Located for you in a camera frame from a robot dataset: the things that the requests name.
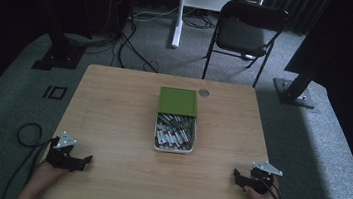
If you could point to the white rectangular box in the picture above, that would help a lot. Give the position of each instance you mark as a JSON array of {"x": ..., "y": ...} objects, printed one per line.
[{"x": 173, "y": 150}]

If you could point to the pile of small silver tubes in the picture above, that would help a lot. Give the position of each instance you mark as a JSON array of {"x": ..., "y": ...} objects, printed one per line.
[{"x": 174, "y": 134}]

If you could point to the black folding chair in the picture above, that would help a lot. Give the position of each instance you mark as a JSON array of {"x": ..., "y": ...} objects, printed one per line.
[{"x": 244, "y": 33}]

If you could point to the grey round table grommet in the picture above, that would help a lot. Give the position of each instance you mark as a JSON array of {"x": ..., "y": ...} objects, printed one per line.
[{"x": 203, "y": 93}]

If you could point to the dark computer tower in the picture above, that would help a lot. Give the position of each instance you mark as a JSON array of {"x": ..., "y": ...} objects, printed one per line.
[{"x": 119, "y": 5}]

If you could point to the green box lid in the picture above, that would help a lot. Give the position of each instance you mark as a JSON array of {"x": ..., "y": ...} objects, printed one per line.
[{"x": 178, "y": 101}]

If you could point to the person's left hand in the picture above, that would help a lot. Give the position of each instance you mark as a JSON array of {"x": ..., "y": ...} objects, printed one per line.
[{"x": 47, "y": 173}]

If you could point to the black stand with bolted base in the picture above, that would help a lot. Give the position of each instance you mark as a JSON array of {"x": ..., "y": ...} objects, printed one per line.
[{"x": 294, "y": 91}]

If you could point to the white desk frame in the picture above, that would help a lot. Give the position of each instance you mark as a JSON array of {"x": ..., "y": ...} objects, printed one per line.
[{"x": 178, "y": 22}]

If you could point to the black floor tape strip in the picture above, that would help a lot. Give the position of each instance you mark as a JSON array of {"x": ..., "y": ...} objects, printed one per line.
[{"x": 47, "y": 91}]

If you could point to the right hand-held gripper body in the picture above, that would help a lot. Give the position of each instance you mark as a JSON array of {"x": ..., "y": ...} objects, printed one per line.
[{"x": 260, "y": 183}]

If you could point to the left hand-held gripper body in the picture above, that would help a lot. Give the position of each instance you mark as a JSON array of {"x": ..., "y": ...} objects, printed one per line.
[{"x": 61, "y": 158}]

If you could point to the black stand with flat base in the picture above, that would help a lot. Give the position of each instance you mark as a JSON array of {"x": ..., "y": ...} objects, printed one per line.
[{"x": 60, "y": 56}]

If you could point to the black floor tape square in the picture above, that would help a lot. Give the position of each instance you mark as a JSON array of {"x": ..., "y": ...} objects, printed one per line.
[{"x": 52, "y": 92}]

